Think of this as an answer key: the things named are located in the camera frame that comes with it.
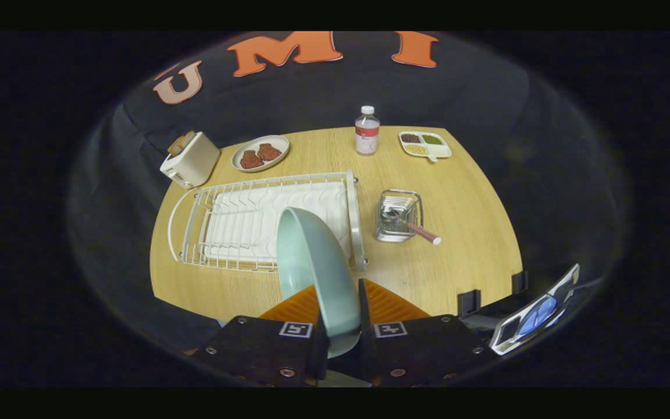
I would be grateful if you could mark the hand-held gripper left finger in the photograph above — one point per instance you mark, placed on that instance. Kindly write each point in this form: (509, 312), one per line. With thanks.
(253, 349)

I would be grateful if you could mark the white and blue device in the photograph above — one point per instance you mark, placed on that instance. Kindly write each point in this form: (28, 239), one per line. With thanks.
(535, 317)

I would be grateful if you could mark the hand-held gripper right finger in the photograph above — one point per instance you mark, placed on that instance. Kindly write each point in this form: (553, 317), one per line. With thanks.
(364, 314)

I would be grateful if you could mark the brown meat patty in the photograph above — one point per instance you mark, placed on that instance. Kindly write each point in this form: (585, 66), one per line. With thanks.
(251, 159)
(269, 152)

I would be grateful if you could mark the white ribbed drain tray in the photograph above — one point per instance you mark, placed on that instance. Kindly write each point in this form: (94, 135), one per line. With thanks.
(242, 221)

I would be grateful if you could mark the black table clamp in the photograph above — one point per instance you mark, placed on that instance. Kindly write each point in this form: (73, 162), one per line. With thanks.
(519, 282)
(469, 302)

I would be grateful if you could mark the light green plate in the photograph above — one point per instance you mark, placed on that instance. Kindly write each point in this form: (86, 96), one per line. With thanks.
(312, 267)

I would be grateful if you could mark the white toaster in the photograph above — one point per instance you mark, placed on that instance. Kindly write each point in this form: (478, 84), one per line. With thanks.
(195, 162)

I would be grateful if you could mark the white divided bean tray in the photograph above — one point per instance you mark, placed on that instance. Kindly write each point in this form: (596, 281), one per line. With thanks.
(439, 151)

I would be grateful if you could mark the black backdrop cloth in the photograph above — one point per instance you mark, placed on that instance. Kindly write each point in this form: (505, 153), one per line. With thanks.
(312, 93)

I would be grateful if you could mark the clear bottle red label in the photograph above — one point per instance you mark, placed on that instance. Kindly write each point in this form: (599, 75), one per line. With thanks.
(367, 134)

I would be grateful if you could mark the toast slices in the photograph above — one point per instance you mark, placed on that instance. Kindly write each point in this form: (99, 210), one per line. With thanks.
(181, 142)

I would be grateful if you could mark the beige plate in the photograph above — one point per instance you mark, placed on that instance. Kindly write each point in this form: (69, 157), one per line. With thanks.
(248, 145)

